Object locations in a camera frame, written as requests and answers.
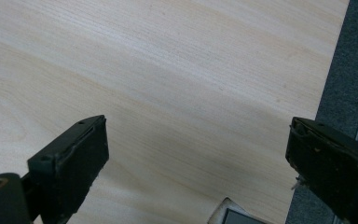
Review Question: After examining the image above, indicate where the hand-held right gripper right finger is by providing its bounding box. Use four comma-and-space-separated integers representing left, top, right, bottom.
284, 116, 358, 224

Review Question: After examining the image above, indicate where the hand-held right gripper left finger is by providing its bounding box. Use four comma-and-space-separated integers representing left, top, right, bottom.
27, 114, 110, 224

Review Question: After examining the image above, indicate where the white-framed dark flat object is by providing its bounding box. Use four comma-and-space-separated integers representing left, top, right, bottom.
207, 196, 269, 224

